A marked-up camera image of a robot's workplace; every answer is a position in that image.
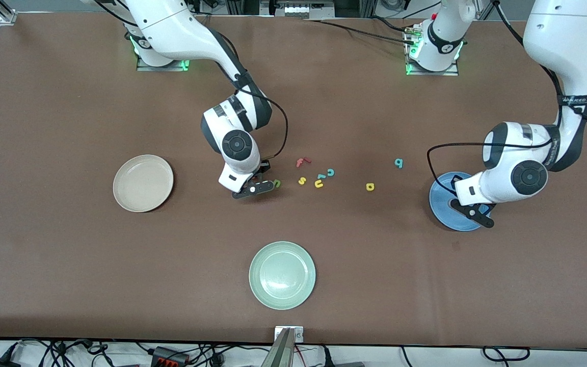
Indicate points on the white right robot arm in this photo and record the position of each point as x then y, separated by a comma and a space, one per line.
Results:
171, 25

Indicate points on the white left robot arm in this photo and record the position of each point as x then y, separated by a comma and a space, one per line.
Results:
563, 35

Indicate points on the black orange power strip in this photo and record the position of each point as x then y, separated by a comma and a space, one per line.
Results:
168, 357

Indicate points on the beige round plate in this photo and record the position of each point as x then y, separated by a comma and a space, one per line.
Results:
143, 183

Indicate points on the aluminium frame profile with bracket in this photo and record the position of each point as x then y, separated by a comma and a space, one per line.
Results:
5, 18

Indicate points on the slanted aluminium frame profile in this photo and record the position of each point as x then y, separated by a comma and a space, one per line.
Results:
484, 9

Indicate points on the grey aluminium camera pole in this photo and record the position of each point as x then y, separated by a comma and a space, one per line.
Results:
279, 354

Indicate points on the black power adapter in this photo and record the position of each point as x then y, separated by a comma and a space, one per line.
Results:
0, 363

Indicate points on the brown table cover mat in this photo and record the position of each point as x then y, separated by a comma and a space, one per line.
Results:
69, 285

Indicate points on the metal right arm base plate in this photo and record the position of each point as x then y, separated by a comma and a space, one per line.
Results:
163, 68

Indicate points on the black plug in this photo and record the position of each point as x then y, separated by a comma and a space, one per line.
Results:
326, 357

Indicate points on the yellow letter d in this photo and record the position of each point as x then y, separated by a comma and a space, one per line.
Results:
370, 187

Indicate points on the blue round plate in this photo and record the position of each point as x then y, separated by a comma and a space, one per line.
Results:
444, 209

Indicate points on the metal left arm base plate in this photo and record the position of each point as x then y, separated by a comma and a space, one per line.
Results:
451, 72

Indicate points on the pale green round plate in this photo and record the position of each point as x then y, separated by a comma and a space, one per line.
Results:
282, 275

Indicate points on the grey terminal block device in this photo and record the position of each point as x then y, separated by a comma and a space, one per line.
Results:
303, 10

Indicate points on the small metal clamp bracket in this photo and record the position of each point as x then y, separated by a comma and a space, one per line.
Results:
298, 334

